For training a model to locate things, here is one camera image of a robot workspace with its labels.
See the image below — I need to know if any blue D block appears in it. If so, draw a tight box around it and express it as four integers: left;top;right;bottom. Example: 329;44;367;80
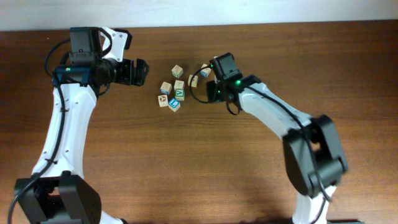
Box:
200;64;211;78

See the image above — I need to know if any yellow-edged picture block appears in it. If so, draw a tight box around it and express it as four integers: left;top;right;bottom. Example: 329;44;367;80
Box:
188;75;198;88

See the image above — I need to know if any green V block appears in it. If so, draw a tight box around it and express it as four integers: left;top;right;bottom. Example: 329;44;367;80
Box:
175;89;185;101

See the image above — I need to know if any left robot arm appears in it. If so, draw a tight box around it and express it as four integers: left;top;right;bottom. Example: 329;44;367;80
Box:
11;27;149;223

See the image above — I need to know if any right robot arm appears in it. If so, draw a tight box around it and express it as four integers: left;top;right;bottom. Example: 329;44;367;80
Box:
206;53;348;223

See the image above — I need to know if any pretzel picture block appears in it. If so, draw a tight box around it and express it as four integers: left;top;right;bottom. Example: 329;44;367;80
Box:
160;82;172;95

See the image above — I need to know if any soccer ball block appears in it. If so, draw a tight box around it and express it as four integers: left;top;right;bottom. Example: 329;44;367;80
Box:
158;95;169;107

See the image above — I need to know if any green-edged picture block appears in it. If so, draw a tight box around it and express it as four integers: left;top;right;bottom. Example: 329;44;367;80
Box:
171;65;183;78

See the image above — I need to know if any green N block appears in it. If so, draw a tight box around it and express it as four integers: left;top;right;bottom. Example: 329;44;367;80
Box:
174;80;185;90

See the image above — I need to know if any blue L block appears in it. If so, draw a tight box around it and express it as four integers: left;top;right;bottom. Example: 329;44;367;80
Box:
168;98;181;112

